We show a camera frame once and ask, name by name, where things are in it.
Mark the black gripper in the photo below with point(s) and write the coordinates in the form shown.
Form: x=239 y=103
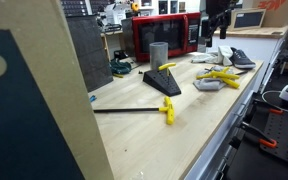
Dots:
x=219 y=9

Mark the silver cylindrical container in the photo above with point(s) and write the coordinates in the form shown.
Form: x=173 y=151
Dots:
x=159 y=55

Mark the cream white cloth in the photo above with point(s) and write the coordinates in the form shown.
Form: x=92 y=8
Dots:
x=214 y=56

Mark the framed small blackboard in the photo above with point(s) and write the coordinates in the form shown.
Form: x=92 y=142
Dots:
x=249 y=19

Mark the grey canvas sneaker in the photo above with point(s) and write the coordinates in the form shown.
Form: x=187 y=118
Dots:
x=240 y=59

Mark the grey knit cloth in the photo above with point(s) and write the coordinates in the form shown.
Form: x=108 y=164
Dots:
x=207 y=84

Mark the red and black microwave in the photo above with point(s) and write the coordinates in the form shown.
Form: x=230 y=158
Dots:
x=160 y=35

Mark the cardboard box red print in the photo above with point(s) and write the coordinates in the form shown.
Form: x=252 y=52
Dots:
x=284 y=16

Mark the black wedge hex key holder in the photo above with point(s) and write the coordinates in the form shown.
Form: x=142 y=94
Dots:
x=162 y=83

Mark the small black bit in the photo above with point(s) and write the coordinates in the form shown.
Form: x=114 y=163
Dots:
x=140 y=72

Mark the grey metal plate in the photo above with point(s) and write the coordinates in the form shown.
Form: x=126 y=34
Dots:
x=127 y=36

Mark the small wooden table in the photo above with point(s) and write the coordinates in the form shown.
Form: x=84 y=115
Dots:
x=112 y=32

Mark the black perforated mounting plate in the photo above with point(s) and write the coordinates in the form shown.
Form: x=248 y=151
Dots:
x=284 y=133

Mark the dark grey mesh panel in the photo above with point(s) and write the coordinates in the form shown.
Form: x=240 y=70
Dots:
x=89 y=53

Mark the blue tool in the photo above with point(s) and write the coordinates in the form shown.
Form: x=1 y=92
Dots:
x=92 y=98

